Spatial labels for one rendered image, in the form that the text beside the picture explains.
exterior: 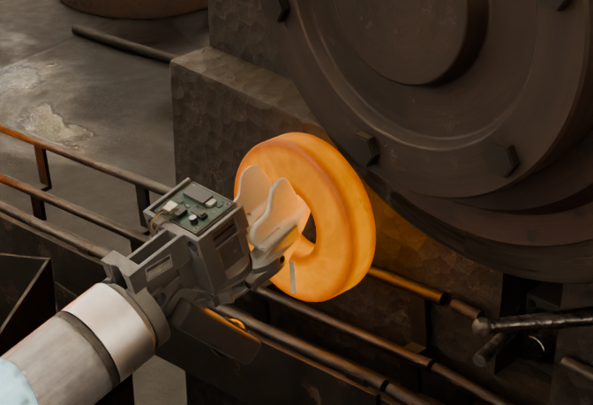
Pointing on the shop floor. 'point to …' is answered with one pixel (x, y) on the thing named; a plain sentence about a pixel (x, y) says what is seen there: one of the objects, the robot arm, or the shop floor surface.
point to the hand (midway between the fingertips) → (303, 198)
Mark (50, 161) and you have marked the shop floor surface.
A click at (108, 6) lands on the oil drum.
